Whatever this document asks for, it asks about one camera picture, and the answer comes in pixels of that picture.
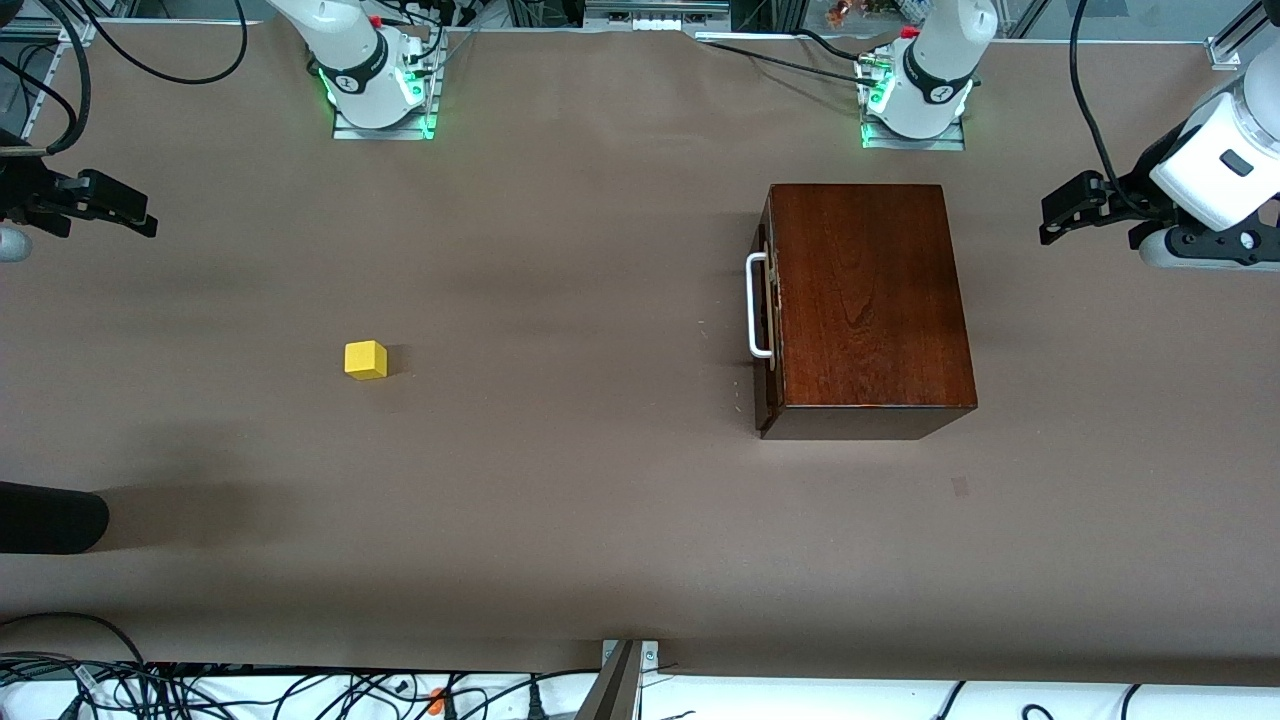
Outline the wooden drawer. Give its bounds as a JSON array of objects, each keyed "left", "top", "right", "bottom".
[{"left": 752, "top": 195, "right": 789, "bottom": 434}]

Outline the aluminium strut with bracket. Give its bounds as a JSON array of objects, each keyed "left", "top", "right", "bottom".
[{"left": 575, "top": 639, "right": 661, "bottom": 720}]

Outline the yellow block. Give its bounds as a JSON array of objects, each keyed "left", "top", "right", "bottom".
[{"left": 344, "top": 340, "right": 389, "bottom": 381}]

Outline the dark wooden cabinet box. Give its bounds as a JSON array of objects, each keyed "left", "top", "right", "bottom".
[{"left": 758, "top": 183, "right": 979, "bottom": 441}]

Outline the white power strip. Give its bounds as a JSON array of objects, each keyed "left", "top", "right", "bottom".
[{"left": 585, "top": 0, "right": 732, "bottom": 32}]

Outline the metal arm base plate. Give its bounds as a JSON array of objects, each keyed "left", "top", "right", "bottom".
[
  {"left": 333, "top": 60, "right": 441, "bottom": 141},
  {"left": 860, "top": 55, "right": 967, "bottom": 152}
]

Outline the black table cable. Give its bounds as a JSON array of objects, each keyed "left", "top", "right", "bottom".
[{"left": 698, "top": 35, "right": 883, "bottom": 87}]

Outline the thick black cable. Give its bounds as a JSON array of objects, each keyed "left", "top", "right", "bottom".
[{"left": 0, "top": 0, "right": 94, "bottom": 157}]

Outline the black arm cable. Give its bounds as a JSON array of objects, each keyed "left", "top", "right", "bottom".
[{"left": 1069, "top": 0, "right": 1141, "bottom": 213}]

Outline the aluminium corner profile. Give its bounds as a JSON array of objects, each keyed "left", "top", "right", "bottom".
[{"left": 1205, "top": 0, "right": 1280, "bottom": 71}]

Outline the silver drawer handle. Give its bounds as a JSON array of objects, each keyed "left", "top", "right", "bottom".
[{"left": 746, "top": 251, "right": 777, "bottom": 360}]

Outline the black looped cable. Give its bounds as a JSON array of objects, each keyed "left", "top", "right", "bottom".
[{"left": 85, "top": 0, "right": 249, "bottom": 87}]

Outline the black ribbed rounded pad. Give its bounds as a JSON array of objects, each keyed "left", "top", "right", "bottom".
[{"left": 0, "top": 481, "right": 110, "bottom": 555}]

